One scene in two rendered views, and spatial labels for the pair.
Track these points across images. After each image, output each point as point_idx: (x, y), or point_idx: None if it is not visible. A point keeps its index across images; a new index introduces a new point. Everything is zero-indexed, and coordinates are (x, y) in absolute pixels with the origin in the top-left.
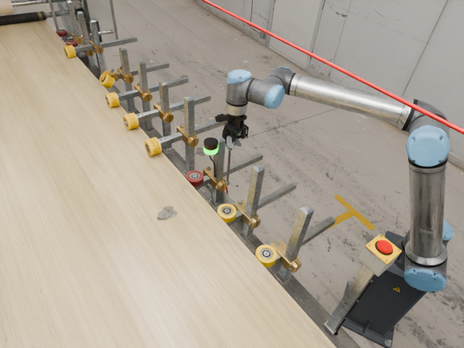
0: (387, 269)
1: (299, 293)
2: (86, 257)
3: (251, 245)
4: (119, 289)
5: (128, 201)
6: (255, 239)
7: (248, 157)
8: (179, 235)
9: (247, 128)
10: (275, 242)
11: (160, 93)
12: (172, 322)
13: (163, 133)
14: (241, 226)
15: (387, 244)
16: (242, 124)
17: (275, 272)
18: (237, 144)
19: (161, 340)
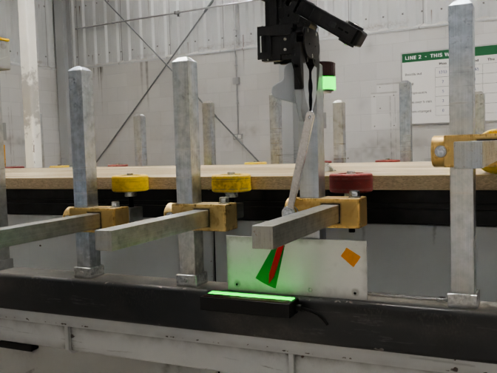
0: None
1: (55, 273)
2: (352, 166)
3: (172, 280)
4: (285, 167)
5: (397, 169)
6: (170, 284)
7: (290, 218)
8: (274, 172)
9: (259, 32)
10: (120, 206)
11: None
12: (209, 169)
13: None
14: (215, 286)
15: None
16: (267, 15)
17: (108, 274)
18: (284, 95)
19: (209, 169)
